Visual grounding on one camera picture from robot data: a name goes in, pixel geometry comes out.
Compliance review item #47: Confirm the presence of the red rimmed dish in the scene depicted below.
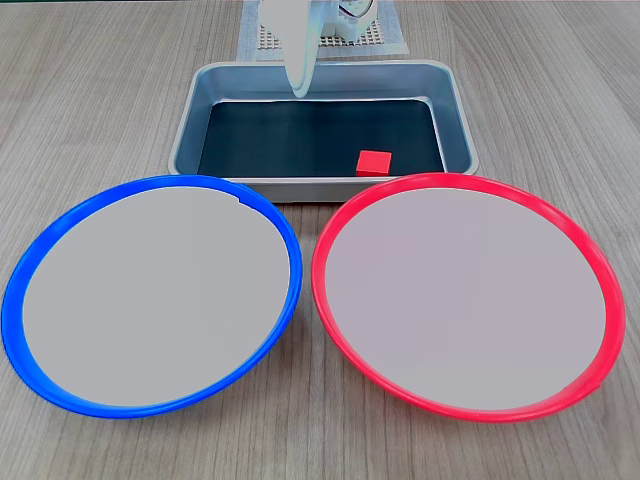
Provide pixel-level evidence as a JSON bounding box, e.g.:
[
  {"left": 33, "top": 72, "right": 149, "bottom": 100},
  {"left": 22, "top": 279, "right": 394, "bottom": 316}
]
[{"left": 310, "top": 172, "right": 627, "bottom": 424}]

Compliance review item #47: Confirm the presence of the black tray liner mat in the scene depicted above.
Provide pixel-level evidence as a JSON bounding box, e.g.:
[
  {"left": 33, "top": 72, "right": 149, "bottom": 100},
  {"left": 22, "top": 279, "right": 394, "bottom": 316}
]
[{"left": 197, "top": 99, "right": 448, "bottom": 179}]

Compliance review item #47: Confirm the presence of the white mesh mat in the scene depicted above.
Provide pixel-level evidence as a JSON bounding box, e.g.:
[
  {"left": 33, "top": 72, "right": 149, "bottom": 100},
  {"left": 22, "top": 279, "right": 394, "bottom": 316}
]
[{"left": 256, "top": 18, "right": 387, "bottom": 52}]

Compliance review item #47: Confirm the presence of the silver metal tray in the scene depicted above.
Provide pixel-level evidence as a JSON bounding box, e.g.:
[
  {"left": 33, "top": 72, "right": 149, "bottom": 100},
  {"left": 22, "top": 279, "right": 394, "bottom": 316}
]
[{"left": 168, "top": 59, "right": 480, "bottom": 204}]

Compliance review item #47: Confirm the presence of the blue rimmed dish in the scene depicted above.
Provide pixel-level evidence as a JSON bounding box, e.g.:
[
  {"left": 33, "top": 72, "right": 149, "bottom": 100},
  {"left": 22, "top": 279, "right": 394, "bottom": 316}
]
[{"left": 0, "top": 173, "right": 304, "bottom": 420}]

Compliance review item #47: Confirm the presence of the red block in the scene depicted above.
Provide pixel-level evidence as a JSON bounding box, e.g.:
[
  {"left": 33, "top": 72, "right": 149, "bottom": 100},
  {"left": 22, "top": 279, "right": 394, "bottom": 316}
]
[{"left": 356, "top": 149, "right": 393, "bottom": 177}]

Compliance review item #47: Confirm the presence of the grey base plate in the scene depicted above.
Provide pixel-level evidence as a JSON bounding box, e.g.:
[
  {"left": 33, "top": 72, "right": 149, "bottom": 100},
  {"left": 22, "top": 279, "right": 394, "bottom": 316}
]
[{"left": 316, "top": 40, "right": 412, "bottom": 58}]

